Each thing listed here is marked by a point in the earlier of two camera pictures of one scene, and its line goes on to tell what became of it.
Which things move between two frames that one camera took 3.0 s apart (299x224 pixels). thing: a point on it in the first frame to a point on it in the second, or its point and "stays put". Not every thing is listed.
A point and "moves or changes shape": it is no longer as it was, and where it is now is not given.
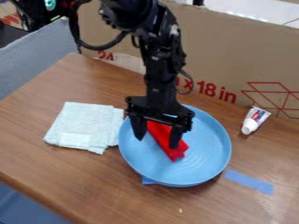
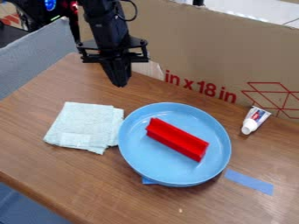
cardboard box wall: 241,56 stays put
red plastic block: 163,132 moves or changes shape
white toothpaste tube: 255,119 stays put
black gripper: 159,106 to 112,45
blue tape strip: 248,181 stays put
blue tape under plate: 149,181 stays put
